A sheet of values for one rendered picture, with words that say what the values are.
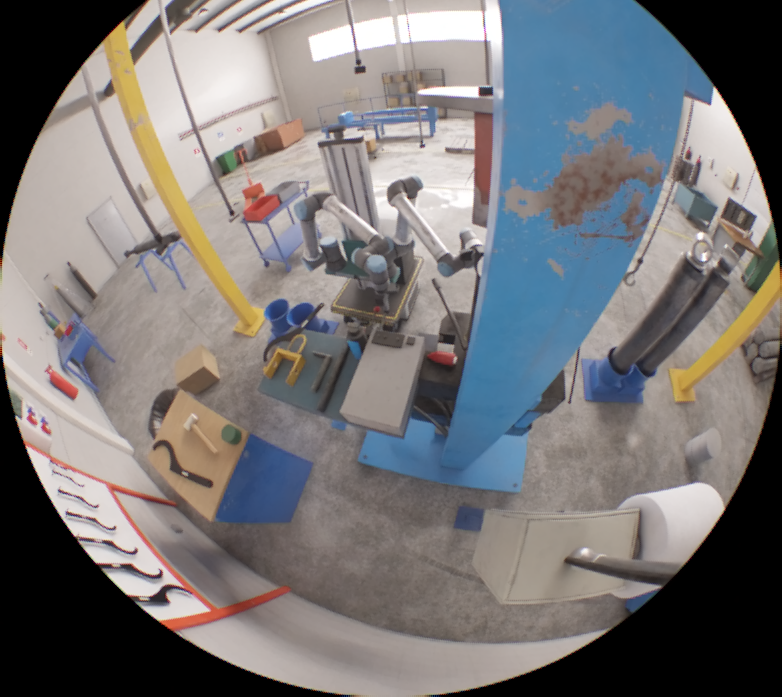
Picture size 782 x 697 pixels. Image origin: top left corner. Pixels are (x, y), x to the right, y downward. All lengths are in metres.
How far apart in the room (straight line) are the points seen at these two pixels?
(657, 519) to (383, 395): 0.96
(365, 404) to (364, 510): 1.30
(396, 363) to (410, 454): 1.09
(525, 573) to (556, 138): 0.66
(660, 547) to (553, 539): 0.26
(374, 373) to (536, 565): 0.87
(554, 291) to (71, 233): 10.72
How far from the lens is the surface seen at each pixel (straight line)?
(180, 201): 2.70
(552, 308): 0.38
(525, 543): 0.60
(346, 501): 2.22
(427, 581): 2.24
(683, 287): 1.94
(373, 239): 1.43
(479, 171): 0.61
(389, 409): 1.01
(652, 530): 0.73
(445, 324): 1.42
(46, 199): 10.73
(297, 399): 1.29
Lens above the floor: 2.13
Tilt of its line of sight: 48 degrees down
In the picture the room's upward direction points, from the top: 11 degrees counter-clockwise
